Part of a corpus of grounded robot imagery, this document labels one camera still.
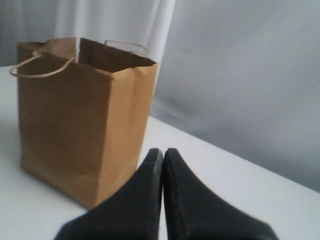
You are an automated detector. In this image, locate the white backdrop curtain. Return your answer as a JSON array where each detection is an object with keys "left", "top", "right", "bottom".
[{"left": 0, "top": 0, "right": 320, "bottom": 191}]

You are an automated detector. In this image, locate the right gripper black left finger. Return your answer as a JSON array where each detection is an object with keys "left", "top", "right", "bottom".
[{"left": 55, "top": 148, "right": 163, "bottom": 240}]

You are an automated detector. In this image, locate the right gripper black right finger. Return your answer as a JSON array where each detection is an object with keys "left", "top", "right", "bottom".
[{"left": 162, "top": 148, "right": 278, "bottom": 240}]

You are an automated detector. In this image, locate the brown paper bag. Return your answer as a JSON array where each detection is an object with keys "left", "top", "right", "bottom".
[{"left": 10, "top": 37, "right": 158, "bottom": 209}]

